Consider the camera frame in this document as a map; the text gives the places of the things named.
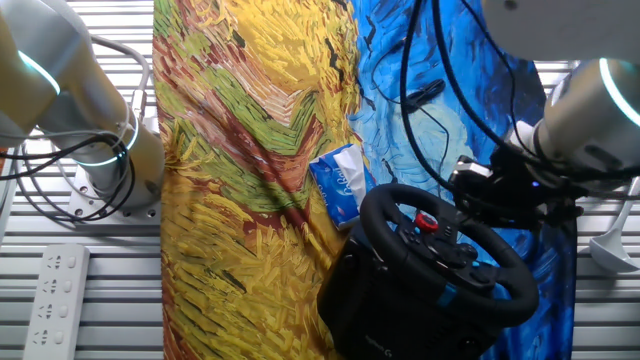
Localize thick grey robot cable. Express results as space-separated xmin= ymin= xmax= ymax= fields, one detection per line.
xmin=89 ymin=35 xmax=151 ymax=124

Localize white dome stand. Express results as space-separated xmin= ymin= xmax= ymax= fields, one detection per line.
xmin=589 ymin=177 xmax=640 ymax=274

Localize black cable bundle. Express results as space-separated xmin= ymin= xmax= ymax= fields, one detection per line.
xmin=0 ymin=132 xmax=136 ymax=224

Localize black wheel base housing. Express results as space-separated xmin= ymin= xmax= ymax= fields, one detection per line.
xmin=317 ymin=222 xmax=506 ymax=360

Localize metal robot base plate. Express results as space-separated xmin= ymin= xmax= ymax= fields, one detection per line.
xmin=67 ymin=164 xmax=162 ymax=226

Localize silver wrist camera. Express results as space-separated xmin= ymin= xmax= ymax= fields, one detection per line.
xmin=449 ymin=154 xmax=494 ymax=189

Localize thin black wheel cable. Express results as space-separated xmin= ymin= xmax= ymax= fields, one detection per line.
xmin=369 ymin=37 xmax=451 ymax=199

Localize black racing steering wheel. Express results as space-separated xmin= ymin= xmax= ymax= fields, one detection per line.
xmin=359 ymin=182 xmax=540 ymax=329

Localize white power strip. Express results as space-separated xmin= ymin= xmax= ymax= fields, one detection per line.
xmin=22 ymin=243 xmax=91 ymax=360

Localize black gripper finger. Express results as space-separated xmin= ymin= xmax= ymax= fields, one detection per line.
xmin=451 ymin=182 xmax=501 ymax=209
xmin=459 ymin=203 xmax=516 ymax=230

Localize painted blue yellow tablecloth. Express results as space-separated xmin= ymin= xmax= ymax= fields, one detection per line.
xmin=152 ymin=0 xmax=579 ymax=360

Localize blue tissue pack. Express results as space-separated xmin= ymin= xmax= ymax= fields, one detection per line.
xmin=308 ymin=143 xmax=377 ymax=231

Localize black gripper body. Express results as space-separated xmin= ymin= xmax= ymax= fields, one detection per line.
xmin=487 ymin=144 xmax=587 ymax=232

